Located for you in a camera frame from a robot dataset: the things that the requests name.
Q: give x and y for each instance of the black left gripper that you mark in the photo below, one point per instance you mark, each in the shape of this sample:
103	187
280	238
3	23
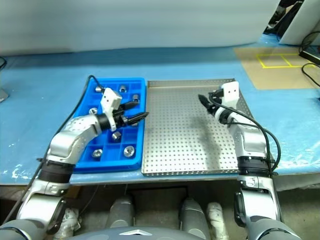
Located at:
120	117

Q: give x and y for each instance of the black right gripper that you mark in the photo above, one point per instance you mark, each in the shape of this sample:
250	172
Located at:
217	96

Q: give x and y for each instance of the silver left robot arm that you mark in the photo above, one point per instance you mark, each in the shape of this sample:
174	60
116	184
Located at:
75	140

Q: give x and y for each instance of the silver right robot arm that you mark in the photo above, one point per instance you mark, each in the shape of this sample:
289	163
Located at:
250	142

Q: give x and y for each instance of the blue compartment tray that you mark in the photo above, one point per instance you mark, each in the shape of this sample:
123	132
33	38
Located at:
136	140

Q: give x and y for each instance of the perforated metal tray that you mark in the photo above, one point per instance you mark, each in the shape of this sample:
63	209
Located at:
180	140

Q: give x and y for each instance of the brown cardboard mat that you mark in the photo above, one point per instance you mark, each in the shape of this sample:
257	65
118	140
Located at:
275	77

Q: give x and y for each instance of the grey rounded shape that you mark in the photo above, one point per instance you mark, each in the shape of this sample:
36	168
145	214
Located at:
193	215
121	212

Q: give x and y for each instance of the white rounded shape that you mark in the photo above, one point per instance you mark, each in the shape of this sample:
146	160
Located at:
217	217

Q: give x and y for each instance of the black flat device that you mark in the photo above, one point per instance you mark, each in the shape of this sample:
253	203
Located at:
311	56

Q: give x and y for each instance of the grey robot torso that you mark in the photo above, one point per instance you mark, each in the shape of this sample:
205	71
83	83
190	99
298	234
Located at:
137	235

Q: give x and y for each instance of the white pillar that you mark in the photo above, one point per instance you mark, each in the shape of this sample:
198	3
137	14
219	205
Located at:
300	22

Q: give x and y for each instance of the white crumpled shape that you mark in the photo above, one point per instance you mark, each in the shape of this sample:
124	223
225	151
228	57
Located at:
70	221

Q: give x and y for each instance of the grey flat object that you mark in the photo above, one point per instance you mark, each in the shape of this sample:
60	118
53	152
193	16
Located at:
3	95

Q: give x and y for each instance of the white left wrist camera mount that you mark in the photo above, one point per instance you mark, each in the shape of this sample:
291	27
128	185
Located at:
111	98

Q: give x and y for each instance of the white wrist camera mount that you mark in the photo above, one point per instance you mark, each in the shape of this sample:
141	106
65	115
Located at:
231	93
111	98

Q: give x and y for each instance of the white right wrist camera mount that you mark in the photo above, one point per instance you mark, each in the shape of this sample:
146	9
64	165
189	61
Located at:
231	93

